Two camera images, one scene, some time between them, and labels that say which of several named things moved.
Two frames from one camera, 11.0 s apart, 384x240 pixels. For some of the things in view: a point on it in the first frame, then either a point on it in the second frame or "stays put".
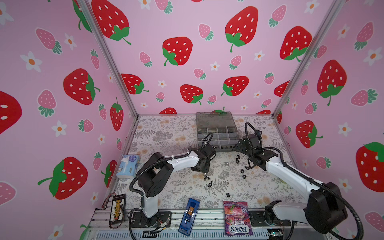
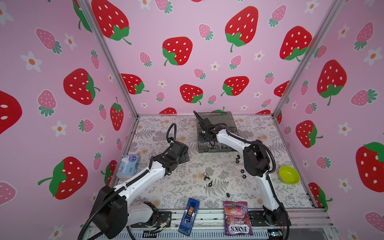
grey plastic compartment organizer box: [217, 127] stays put
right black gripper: [242, 147] to [200, 136]
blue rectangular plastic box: [189, 216] stays put
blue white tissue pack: [128, 166] stays put
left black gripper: [207, 169] to [183, 158]
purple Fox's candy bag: [237, 219] stays put
